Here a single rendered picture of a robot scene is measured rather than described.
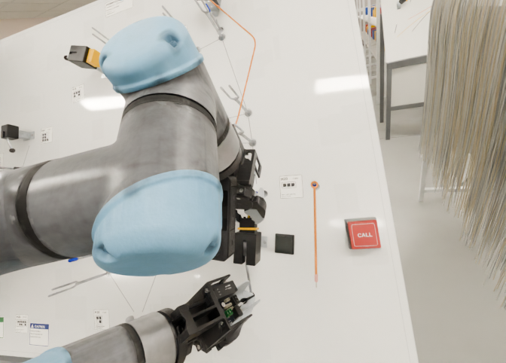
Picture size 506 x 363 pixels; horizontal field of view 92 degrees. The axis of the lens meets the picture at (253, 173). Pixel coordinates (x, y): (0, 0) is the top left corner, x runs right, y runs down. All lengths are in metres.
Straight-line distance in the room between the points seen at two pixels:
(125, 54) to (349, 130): 0.44
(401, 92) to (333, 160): 2.68
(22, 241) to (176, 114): 0.12
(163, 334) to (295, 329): 0.31
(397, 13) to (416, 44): 0.41
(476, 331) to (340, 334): 1.23
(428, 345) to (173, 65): 1.62
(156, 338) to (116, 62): 0.28
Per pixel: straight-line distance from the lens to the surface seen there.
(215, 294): 0.40
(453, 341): 1.70
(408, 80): 3.16
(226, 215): 0.32
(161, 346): 0.35
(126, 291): 0.75
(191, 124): 0.18
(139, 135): 0.17
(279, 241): 0.53
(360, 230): 0.50
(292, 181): 0.53
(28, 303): 1.02
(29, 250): 0.22
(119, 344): 0.33
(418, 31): 3.30
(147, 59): 0.20
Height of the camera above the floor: 1.47
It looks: 29 degrees down
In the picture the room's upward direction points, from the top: 17 degrees counter-clockwise
